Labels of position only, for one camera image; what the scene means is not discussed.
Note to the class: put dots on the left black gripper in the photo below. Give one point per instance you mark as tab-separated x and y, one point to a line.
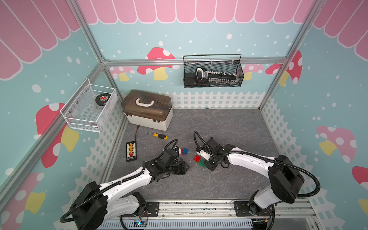
181	169

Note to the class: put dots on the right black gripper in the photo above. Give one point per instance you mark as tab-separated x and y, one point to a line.
210	167

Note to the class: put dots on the dark green long lego brick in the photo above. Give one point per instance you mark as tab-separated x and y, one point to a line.
201	163

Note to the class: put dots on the small red lego brick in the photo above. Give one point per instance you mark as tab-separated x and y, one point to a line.
197	159

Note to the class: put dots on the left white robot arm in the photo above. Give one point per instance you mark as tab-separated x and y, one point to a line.
98	203

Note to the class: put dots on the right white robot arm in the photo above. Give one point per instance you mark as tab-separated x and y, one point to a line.
287	181

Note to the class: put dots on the brown lid storage box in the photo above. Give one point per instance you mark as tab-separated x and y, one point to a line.
148	109

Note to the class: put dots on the green circuit board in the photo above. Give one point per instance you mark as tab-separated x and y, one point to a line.
140	224

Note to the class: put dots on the screwdriver bit set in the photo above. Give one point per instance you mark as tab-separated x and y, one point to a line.
212	77

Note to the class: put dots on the black tape roll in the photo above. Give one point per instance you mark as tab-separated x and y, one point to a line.
102	99

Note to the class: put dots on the yellow handle screwdriver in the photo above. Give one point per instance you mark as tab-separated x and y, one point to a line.
160	136

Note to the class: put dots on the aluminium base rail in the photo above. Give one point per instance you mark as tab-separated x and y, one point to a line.
218	215

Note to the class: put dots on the black wire wall basket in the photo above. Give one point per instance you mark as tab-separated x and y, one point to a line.
228	63

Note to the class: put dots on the white wire wall basket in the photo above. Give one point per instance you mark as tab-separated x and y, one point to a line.
81	111

